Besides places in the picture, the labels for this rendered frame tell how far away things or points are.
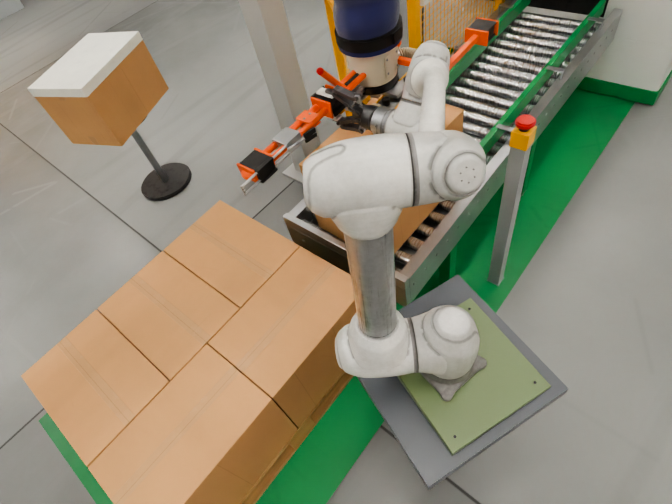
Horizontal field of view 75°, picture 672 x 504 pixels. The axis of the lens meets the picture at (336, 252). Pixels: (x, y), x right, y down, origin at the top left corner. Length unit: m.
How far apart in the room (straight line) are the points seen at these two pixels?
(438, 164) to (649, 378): 1.89
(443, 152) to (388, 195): 0.11
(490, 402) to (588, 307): 1.24
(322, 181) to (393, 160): 0.12
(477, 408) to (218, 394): 0.96
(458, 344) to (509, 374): 0.31
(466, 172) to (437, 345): 0.58
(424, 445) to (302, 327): 0.71
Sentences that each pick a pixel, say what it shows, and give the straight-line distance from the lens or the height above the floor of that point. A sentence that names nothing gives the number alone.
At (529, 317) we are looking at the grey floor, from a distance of 2.45.
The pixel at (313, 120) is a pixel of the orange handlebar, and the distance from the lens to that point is 1.46.
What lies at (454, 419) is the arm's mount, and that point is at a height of 0.78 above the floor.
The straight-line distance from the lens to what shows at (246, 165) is 1.35.
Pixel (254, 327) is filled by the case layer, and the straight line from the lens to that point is 1.90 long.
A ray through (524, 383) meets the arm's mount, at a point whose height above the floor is 0.77.
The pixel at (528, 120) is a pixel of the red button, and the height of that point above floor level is 1.04.
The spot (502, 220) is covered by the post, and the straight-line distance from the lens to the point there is 2.12.
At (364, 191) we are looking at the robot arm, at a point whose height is 1.59.
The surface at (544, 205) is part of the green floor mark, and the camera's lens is 2.92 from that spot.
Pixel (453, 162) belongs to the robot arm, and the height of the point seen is 1.62.
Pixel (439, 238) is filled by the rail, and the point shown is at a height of 0.60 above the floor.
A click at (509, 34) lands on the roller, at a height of 0.55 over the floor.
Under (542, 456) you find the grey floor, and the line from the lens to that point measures 2.21.
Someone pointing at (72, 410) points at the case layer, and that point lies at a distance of 2.15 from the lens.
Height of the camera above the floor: 2.11
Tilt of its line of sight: 51 degrees down
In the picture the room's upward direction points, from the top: 17 degrees counter-clockwise
